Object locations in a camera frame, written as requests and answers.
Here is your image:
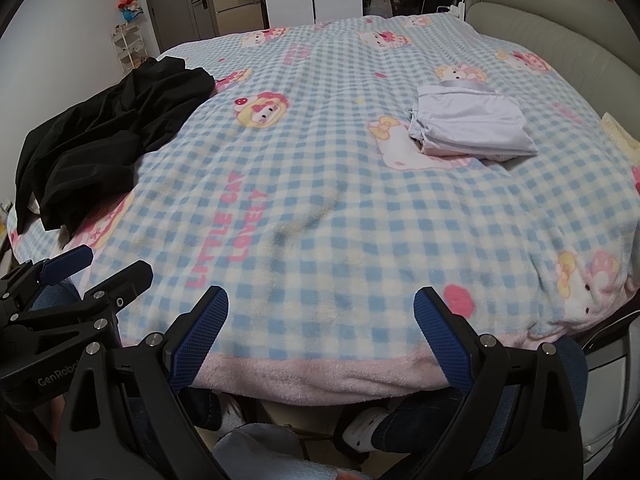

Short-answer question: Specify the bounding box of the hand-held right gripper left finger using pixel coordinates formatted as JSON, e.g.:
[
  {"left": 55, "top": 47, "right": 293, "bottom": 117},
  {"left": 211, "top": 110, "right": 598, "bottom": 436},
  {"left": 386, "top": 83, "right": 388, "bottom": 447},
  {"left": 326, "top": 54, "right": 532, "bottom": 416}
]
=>
[{"left": 55, "top": 285, "right": 231, "bottom": 480}]

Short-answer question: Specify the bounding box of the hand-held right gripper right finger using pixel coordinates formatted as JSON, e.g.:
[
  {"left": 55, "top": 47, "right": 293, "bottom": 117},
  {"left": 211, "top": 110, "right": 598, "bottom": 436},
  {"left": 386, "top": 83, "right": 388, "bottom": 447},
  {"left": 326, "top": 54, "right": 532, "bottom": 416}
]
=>
[{"left": 412, "top": 286, "right": 583, "bottom": 480}]

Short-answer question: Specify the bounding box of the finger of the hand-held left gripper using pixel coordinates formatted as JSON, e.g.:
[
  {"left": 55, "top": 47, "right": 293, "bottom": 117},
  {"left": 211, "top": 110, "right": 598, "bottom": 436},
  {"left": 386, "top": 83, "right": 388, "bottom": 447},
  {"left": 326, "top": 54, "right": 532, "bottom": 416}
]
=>
[
  {"left": 10, "top": 260, "right": 154, "bottom": 356},
  {"left": 0, "top": 246, "right": 96, "bottom": 311}
]

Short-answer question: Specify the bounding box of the black clothes pile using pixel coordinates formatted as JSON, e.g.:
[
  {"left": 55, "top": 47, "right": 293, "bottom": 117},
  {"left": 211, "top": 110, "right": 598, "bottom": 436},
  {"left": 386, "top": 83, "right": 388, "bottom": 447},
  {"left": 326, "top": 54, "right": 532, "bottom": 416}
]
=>
[{"left": 15, "top": 56, "right": 216, "bottom": 241}]

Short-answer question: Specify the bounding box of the person's left leg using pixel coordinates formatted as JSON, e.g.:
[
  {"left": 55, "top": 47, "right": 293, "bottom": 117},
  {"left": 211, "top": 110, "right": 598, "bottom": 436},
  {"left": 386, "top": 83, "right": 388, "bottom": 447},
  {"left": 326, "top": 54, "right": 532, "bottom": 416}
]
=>
[{"left": 180, "top": 385, "right": 223, "bottom": 431}]

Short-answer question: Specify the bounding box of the person's leg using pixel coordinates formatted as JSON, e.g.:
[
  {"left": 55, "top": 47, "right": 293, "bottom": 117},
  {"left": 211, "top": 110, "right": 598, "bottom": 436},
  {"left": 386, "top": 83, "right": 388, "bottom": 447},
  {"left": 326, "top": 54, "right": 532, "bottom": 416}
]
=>
[
  {"left": 370, "top": 335, "right": 591, "bottom": 466},
  {"left": 180, "top": 385, "right": 223, "bottom": 431}
]

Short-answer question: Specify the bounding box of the person's right leg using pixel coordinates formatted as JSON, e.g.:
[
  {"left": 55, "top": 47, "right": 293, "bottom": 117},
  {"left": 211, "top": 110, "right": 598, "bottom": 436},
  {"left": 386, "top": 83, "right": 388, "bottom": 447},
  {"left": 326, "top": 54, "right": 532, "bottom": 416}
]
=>
[{"left": 370, "top": 335, "right": 591, "bottom": 466}]

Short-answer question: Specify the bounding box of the white cartoon slipper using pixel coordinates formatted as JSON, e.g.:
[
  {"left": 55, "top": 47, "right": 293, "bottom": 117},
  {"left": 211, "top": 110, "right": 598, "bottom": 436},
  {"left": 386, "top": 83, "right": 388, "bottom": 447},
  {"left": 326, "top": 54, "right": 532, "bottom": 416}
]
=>
[
  {"left": 345, "top": 407, "right": 396, "bottom": 456},
  {"left": 220, "top": 395, "right": 246, "bottom": 431}
]

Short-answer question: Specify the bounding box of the blue checkered cartoon blanket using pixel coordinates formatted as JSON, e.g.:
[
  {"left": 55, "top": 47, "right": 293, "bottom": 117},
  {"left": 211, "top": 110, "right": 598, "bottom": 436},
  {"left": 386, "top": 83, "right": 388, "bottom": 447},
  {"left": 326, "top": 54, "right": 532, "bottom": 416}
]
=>
[{"left": 7, "top": 10, "right": 640, "bottom": 406}]

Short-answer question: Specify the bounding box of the folded pale lavender garment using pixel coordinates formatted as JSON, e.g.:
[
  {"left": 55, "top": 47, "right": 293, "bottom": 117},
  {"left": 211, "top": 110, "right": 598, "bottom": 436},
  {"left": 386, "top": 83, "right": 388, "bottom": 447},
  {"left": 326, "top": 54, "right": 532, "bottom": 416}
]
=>
[{"left": 407, "top": 79, "right": 540, "bottom": 162}]

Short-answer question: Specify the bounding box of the white shelf rack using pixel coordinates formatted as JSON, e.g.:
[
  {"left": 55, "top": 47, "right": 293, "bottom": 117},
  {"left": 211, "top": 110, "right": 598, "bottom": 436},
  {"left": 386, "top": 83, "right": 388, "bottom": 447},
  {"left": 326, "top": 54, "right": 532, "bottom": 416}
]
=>
[{"left": 111, "top": 25, "right": 151, "bottom": 73}]

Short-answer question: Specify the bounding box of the red and blue plush toy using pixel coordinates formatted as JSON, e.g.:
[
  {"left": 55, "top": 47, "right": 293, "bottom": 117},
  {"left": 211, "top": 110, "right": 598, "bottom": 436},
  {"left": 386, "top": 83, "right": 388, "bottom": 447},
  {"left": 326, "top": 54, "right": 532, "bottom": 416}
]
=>
[{"left": 117, "top": 0, "right": 146, "bottom": 23}]

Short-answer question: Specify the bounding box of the pale yellow pillow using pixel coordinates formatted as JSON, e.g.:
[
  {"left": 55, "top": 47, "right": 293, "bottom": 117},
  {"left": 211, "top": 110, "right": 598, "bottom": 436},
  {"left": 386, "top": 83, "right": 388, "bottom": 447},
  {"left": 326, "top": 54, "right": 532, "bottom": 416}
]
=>
[{"left": 600, "top": 112, "right": 640, "bottom": 166}]

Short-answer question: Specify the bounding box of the grey door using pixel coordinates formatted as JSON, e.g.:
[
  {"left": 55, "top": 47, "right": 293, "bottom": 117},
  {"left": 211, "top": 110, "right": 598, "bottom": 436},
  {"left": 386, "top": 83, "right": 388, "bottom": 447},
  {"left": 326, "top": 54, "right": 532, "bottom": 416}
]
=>
[{"left": 142, "top": 0, "right": 221, "bottom": 53}]

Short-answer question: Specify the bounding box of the beige cabinet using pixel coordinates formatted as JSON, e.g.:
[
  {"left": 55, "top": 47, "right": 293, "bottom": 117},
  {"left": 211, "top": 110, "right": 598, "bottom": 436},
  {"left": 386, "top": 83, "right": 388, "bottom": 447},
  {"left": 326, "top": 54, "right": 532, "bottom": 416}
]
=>
[{"left": 209, "top": 0, "right": 268, "bottom": 36}]

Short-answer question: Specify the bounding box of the grey upholstered headboard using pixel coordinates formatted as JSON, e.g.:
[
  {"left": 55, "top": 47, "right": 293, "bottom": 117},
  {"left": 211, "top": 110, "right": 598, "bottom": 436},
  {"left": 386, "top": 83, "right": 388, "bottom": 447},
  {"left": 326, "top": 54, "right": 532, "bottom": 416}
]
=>
[{"left": 465, "top": 0, "right": 640, "bottom": 121}]

